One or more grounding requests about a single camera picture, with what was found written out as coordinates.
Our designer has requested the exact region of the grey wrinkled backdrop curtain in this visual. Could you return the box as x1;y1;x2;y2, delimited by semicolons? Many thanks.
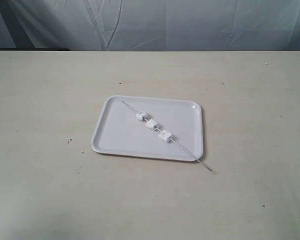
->
0;0;300;51

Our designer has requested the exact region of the thin metal skewer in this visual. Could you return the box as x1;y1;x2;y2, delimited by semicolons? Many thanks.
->
121;100;216;174

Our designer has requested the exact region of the white rectangular plastic tray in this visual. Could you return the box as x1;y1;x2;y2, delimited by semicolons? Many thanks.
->
91;95;205;162

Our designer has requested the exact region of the white foam piece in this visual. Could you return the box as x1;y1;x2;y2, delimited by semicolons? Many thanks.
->
135;111;149;122
145;119;158;131
158;130;173;143

